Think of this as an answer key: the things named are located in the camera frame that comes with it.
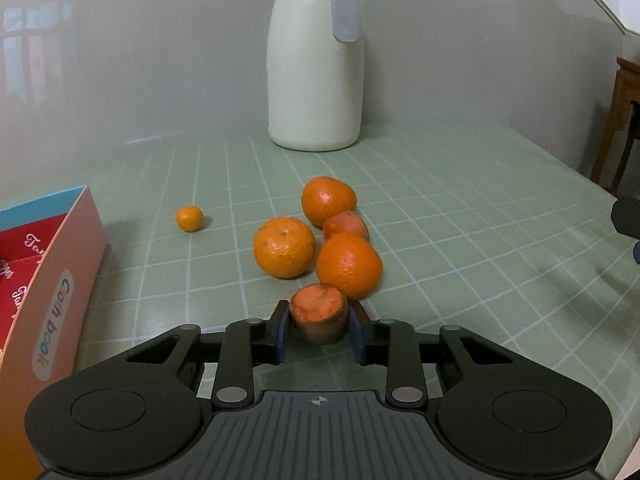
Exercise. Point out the colourful cardboard box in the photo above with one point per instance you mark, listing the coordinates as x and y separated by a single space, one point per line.
60 260

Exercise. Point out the wooden chair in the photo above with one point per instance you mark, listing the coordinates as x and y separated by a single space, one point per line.
620 110

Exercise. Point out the carrot piece brown skin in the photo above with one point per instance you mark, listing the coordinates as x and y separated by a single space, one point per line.
319 312

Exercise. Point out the white thermos jug grey lid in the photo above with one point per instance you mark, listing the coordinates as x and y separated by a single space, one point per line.
315 70

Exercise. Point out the small kumquat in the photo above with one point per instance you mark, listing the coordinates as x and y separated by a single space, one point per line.
189 218

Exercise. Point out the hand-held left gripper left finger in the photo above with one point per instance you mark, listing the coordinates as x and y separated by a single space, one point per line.
282 332

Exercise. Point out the orange mandarin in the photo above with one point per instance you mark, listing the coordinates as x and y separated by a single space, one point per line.
284 247
349 265
328 200

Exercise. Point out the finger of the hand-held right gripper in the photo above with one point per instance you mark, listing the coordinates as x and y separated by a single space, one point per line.
627 217

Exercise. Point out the orange carrot piece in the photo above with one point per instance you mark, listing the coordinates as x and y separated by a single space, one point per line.
346 225

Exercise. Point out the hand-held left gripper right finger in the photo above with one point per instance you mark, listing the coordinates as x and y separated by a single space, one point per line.
357 340

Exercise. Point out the green checked tablecloth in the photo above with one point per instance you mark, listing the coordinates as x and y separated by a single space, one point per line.
450 235

